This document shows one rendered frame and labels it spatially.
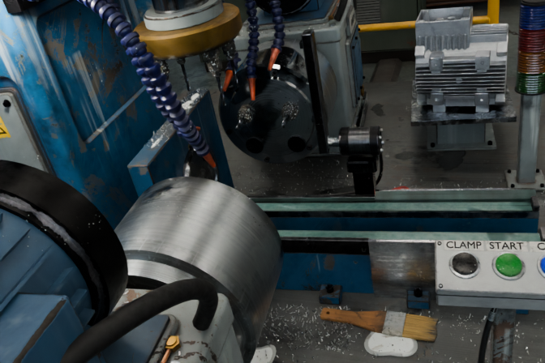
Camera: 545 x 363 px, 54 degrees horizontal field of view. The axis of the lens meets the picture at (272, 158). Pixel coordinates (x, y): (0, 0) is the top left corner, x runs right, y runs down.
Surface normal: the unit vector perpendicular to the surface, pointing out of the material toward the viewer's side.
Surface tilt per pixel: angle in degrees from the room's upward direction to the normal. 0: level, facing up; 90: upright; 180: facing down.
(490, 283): 23
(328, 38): 90
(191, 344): 0
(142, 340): 0
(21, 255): 49
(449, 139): 90
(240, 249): 54
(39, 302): 0
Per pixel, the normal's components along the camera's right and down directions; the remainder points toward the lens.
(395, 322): -0.18, -0.85
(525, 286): -0.26, -0.59
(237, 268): 0.72, -0.47
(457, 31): -0.36, 0.52
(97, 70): 0.96, -0.03
